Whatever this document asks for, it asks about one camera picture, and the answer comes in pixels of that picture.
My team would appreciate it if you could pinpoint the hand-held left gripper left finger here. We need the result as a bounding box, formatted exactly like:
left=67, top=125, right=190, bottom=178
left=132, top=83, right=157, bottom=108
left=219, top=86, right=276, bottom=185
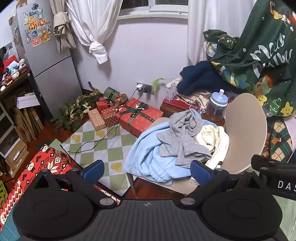
left=24, top=160, right=121, bottom=208

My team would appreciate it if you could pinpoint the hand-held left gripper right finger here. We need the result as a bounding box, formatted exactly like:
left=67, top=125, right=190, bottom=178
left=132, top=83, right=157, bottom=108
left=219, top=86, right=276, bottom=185
left=176, top=160, right=273, bottom=208

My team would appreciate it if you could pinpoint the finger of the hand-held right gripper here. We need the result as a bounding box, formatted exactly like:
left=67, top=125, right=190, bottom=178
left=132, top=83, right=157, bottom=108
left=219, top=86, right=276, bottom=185
left=251, top=154, right=296, bottom=171

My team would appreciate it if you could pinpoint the white knit vest maroon trim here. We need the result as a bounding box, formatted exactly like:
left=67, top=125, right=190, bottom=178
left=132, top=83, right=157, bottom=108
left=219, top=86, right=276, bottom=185
left=195, top=125, right=230, bottom=169

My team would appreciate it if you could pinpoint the green checkered floor mat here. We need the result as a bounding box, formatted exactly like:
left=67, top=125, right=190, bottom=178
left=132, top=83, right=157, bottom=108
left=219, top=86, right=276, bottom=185
left=60, top=119, right=139, bottom=197

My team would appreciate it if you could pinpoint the argyle patterned cloth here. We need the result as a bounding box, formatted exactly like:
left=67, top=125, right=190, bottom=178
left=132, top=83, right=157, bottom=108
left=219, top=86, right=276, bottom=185
left=262, top=116, right=294, bottom=163

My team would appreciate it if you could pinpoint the beige chair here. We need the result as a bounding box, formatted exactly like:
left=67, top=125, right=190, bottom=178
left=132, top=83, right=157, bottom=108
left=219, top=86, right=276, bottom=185
left=126, top=93, right=268, bottom=195

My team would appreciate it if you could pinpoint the grey garment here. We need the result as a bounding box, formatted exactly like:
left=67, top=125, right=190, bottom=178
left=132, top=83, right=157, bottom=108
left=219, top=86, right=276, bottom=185
left=156, top=109, right=213, bottom=168

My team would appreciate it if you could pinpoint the red patterned blanket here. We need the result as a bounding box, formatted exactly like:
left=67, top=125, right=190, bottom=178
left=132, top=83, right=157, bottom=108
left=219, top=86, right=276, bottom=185
left=0, top=144, right=121, bottom=232

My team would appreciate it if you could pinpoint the beige gift box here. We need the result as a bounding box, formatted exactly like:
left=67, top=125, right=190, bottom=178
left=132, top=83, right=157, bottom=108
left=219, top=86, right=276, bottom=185
left=87, top=108, right=107, bottom=131

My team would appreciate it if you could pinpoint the light blue knit blanket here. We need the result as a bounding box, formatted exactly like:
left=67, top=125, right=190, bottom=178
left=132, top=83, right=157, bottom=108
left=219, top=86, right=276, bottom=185
left=122, top=109, right=204, bottom=187

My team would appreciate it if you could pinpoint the dotted red gift box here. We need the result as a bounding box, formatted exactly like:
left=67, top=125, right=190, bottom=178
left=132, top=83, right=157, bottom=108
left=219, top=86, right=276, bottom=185
left=100, top=105, right=126, bottom=127

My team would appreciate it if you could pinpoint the christmas garland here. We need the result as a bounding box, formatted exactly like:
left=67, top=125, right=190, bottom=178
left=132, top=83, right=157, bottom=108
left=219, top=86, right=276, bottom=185
left=50, top=81, right=102, bottom=131

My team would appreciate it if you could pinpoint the clear jug blue lid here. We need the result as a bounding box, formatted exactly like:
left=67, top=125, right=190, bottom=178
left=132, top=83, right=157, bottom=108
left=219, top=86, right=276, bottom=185
left=205, top=89, right=229, bottom=122

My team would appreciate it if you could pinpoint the plain red gift box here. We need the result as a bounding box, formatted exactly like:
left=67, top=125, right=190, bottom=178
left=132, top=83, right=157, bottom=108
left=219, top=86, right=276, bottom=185
left=96, top=97, right=116, bottom=112

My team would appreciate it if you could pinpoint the wooden side table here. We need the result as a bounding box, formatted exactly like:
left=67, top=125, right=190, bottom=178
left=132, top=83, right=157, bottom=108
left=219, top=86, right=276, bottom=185
left=160, top=97, right=226, bottom=127

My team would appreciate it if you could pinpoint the small red gift box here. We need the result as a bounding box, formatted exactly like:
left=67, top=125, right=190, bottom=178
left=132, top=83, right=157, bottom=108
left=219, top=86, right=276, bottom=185
left=115, top=93, right=129, bottom=105

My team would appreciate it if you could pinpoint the large red gift box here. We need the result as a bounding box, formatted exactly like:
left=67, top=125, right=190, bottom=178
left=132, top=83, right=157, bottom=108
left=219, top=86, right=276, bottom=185
left=119, top=98, right=164, bottom=137

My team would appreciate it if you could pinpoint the stack of flat cardboard boxes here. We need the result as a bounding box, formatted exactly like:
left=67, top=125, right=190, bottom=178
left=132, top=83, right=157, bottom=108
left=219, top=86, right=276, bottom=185
left=5, top=139, right=29, bottom=179

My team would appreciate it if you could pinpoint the stack of leaning cardboard sheets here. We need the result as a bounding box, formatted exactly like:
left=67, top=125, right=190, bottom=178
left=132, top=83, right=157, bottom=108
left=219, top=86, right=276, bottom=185
left=14, top=108, right=44, bottom=144

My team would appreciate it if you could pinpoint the dark green gift box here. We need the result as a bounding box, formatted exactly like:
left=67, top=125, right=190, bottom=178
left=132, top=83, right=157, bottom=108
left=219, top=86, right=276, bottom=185
left=103, top=87, right=120, bottom=102

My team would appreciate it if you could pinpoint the clear glass cup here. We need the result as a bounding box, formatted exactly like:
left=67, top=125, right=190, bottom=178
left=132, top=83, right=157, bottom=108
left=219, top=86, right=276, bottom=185
left=165, top=83, right=178, bottom=101

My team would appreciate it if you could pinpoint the white plastic drawer unit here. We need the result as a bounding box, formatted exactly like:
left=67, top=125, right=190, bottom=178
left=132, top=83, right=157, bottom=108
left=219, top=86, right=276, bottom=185
left=0, top=102, right=20, bottom=159

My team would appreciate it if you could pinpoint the lime green plastic tray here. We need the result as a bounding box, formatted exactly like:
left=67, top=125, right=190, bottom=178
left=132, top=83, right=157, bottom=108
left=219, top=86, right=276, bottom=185
left=0, top=180, right=8, bottom=209

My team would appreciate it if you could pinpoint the navy fleece blanket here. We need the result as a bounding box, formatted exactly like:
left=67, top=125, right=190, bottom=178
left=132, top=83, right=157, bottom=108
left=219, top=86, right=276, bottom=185
left=177, top=61, right=241, bottom=96

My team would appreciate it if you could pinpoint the white cardboard box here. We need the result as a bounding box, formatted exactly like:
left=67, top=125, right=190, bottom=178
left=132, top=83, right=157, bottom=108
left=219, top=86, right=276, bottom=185
left=16, top=95, right=40, bottom=109

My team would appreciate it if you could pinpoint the green feather toy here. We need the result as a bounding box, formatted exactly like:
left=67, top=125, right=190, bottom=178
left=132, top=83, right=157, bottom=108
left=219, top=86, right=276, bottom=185
left=152, top=78, right=166, bottom=90

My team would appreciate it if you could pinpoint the green cutting mat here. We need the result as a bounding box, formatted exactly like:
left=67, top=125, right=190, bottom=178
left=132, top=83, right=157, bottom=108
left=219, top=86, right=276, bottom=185
left=0, top=213, right=22, bottom=241

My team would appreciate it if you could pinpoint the silver refrigerator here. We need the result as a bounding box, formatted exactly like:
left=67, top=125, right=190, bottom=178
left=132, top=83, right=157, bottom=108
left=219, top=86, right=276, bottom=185
left=10, top=0, right=84, bottom=118

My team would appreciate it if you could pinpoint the green printed holiday cloth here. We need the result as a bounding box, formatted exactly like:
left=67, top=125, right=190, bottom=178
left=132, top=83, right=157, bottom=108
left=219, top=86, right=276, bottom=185
left=203, top=0, right=296, bottom=116

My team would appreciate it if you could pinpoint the red white figurine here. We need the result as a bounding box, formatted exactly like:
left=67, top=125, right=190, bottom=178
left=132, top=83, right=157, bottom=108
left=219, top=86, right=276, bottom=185
left=1, top=74, right=13, bottom=86

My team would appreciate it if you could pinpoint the beige hanging cloth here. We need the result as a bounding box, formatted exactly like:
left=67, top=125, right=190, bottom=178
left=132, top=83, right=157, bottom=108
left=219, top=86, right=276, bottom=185
left=50, top=0, right=77, bottom=52

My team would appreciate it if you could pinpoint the white knotted curtain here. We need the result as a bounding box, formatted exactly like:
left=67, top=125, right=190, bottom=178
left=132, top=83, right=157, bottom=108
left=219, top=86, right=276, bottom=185
left=66, top=0, right=123, bottom=65

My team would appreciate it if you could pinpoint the white sheer curtain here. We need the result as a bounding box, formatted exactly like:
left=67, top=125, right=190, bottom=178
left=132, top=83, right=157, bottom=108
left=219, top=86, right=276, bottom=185
left=187, top=0, right=258, bottom=67

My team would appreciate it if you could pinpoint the cluster of fridge magnets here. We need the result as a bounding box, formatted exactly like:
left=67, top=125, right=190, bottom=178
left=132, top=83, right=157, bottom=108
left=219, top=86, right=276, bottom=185
left=22, top=3, right=51, bottom=48

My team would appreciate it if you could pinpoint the grey wall socket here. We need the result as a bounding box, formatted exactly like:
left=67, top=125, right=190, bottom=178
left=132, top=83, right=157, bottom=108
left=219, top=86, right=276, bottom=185
left=136, top=82, right=155, bottom=95

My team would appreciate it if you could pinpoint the white window frame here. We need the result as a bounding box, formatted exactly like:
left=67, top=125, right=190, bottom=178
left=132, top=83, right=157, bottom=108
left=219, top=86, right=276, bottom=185
left=118, top=0, right=189, bottom=20

